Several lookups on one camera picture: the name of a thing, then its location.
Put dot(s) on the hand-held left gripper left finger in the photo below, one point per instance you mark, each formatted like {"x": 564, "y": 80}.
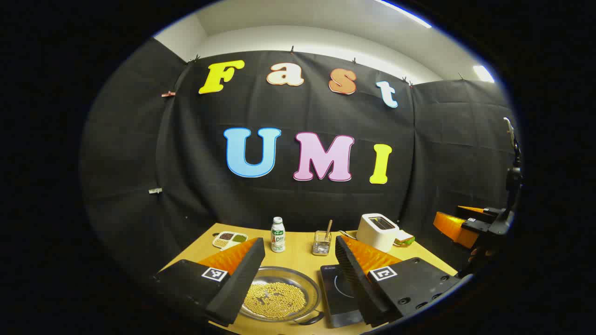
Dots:
{"x": 242, "y": 279}

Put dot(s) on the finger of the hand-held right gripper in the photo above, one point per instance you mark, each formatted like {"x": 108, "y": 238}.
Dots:
{"x": 475, "y": 211}
{"x": 454, "y": 230}

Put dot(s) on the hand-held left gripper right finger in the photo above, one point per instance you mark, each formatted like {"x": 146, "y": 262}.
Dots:
{"x": 356, "y": 279}

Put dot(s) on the black induction cooktop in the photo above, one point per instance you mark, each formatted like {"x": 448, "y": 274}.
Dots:
{"x": 337, "y": 293}

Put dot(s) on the stainless steel pot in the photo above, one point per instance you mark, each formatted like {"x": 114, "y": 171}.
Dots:
{"x": 302, "y": 279}

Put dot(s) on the pile of soybeans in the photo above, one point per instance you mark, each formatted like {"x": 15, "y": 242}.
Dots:
{"x": 274, "y": 300}

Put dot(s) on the white divided bean dish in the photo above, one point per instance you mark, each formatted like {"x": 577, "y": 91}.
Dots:
{"x": 230, "y": 239}

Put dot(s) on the white toaster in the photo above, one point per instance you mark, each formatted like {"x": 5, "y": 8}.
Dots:
{"x": 375, "y": 232}

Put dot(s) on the white drink bottle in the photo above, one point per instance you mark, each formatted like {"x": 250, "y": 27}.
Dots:
{"x": 278, "y": 235}

